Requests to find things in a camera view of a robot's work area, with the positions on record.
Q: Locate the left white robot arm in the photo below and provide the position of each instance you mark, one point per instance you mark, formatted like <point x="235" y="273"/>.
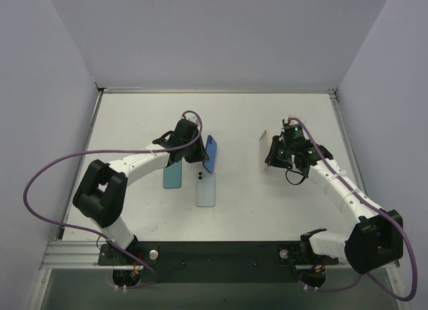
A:
<point x="101" y="193"/>

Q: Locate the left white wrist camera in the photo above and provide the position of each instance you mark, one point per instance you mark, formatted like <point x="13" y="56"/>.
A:
<point x="192" y="117"/>

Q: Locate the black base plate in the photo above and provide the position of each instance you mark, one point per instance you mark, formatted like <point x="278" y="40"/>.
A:
<point x="214" y="261"/>

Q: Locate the teal phone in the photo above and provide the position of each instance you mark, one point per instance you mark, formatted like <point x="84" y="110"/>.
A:
<point x="172" y="176"/>

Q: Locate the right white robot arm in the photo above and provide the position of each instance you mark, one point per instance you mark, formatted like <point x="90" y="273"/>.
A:
<point x="372" y="239"/>

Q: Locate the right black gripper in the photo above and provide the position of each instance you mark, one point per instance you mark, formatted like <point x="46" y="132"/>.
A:
<point x="275" y="153"/>

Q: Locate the light blue phone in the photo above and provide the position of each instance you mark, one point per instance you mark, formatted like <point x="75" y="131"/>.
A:
<point x="205" y="189"/>

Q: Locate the aluminium front rail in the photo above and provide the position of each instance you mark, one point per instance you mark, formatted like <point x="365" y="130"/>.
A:
<point x="77" y="255"/>

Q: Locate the beige phone case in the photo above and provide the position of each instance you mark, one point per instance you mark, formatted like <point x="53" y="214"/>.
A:
<point x="265" y="141"/>

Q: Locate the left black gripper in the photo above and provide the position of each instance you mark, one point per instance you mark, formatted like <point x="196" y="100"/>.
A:
<point x="196" y="153"/>

